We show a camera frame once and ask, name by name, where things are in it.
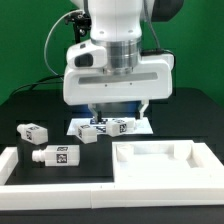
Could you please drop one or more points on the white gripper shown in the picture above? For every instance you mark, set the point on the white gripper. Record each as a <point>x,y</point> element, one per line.
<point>150,79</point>

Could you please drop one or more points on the white square tabletop part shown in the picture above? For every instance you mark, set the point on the white square tabletop part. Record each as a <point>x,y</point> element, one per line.
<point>172,163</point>

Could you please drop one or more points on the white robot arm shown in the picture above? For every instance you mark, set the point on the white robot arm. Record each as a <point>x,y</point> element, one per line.
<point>111,66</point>

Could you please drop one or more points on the white sheet with tags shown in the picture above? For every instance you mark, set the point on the white sheet with tags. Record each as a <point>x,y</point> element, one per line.
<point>140,126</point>

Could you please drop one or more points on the white U-shaped fence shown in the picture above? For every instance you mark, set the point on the white U-shaped fence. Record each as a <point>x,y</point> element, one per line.
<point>95,195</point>

